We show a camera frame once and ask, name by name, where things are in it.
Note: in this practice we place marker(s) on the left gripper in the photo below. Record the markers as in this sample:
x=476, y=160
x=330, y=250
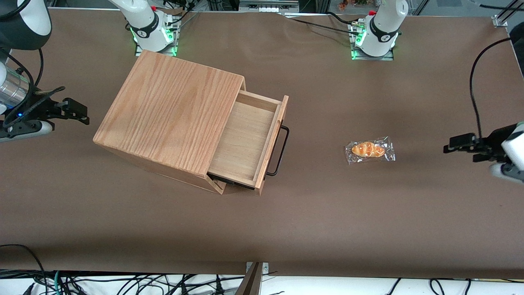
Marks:
x=492, y=145

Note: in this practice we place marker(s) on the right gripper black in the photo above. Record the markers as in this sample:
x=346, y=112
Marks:
x=42, y=109

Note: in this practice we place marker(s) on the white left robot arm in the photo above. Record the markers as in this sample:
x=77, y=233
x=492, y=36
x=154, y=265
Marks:
x=378, y=28

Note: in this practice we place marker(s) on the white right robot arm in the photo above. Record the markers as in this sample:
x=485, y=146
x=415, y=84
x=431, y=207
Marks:
x=145, y=28

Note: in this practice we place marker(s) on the oak wooden cabinet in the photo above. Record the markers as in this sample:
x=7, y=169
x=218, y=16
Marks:
x=172, y=114

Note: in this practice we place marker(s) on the bread roll in clear wrapper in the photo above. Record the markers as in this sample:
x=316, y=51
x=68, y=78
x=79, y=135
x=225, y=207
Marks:
x=368, y=149

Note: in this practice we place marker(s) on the brown table cover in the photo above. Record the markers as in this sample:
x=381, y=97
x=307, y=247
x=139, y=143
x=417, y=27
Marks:
x=327, y=213

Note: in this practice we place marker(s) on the grey equipment box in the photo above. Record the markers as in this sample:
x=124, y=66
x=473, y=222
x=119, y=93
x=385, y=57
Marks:
x=268, y=5

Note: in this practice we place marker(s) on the left wrist grey camera box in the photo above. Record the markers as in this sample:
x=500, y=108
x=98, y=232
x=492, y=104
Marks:
x=505, y=172

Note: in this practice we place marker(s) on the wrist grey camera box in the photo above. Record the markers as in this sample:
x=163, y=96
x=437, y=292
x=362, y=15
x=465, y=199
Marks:
x=505, y=172
x=28, y=129

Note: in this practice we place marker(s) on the right wrist grey camera box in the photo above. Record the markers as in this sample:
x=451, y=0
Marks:
x=28, y=129

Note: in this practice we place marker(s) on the aluminium profile bracket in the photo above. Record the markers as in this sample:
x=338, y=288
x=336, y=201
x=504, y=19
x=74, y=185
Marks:
x=501, y=20

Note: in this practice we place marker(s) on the dark stand with metal bracket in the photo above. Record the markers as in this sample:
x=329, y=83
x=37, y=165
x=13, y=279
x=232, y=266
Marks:
x=251, y=282

